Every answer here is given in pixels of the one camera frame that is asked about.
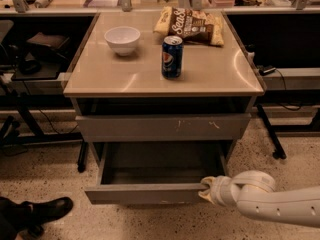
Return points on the black shoe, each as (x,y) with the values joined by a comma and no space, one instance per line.
(45,212)

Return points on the dark brown box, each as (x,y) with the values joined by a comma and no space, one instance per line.
(49,48)

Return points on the white bowl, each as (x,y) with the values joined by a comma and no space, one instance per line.
(122,40)

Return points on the black headphones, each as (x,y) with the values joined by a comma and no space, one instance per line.
(26,63)

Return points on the grey drawer cabinet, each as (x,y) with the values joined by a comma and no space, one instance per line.
(213,80)

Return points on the black stand leg left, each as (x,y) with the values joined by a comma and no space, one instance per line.
(81,163)

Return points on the black power adapter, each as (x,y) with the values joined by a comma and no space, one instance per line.
(265,70)

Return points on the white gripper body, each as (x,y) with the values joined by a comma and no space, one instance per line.
(218,188)

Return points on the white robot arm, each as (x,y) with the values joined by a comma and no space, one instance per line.
(254,195)

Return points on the blue Pepsi can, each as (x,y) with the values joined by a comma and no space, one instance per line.
(172,51)

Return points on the grey drawer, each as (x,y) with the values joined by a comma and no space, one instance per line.
(136,128)
(138,173)

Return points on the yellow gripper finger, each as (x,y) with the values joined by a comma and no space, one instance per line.
(209,181)
(205,195)

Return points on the brown chips bag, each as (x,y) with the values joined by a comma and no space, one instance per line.
(191,24)

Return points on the grey top drawer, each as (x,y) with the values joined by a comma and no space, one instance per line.
(136,128)

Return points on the black table leg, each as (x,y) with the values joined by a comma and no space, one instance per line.
(278,152)

